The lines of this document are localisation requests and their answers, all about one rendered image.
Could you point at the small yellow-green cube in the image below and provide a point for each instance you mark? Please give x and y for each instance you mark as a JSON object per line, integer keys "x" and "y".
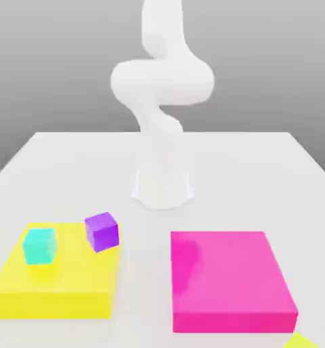
{"x": 300, "y": 341}

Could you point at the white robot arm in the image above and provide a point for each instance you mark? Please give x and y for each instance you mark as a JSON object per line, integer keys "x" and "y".
{"x": 162, "y": 81}

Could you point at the small purple cube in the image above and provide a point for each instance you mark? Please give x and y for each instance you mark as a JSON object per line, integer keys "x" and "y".
{"x": 102, "y": 232}

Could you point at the large pink box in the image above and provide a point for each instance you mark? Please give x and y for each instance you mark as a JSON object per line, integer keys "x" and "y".
{"x": 233, "y": 274}

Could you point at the small cyan cube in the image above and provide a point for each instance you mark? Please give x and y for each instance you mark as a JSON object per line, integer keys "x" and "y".
{"x": 39, "y": 246}

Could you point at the large yellow box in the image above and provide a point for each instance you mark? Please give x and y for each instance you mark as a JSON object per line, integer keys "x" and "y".
{"x": 70, "y": 280}

